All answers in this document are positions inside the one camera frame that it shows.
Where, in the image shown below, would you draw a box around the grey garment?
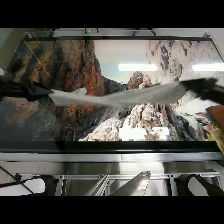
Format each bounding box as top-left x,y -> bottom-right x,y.
48,81 -> 188,108

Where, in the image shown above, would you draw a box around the orange-brown garment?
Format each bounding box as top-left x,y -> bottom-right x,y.
204,104 -> 224,135

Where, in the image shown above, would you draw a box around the tan garment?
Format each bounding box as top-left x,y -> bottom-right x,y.
206,121 -> 224,156

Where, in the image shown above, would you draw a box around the black cable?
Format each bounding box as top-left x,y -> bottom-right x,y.
0,165 -> 46,196

